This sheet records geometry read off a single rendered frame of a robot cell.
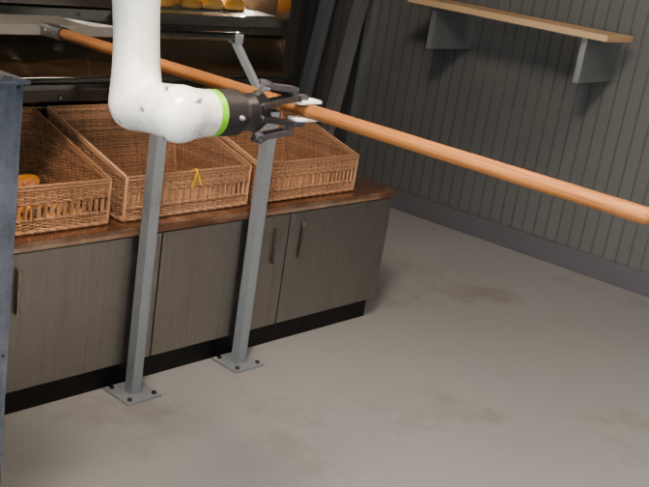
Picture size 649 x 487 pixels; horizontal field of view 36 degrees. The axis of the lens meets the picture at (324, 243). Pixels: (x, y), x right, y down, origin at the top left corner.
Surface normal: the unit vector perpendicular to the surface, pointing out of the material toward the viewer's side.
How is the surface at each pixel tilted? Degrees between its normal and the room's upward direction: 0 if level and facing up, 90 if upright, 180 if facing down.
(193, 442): 0
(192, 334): 90
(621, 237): 90
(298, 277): 90
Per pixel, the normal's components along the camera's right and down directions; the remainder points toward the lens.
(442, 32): 0.77, 0.30
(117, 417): 0.14, -0.94
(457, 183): -0.62, 0.14
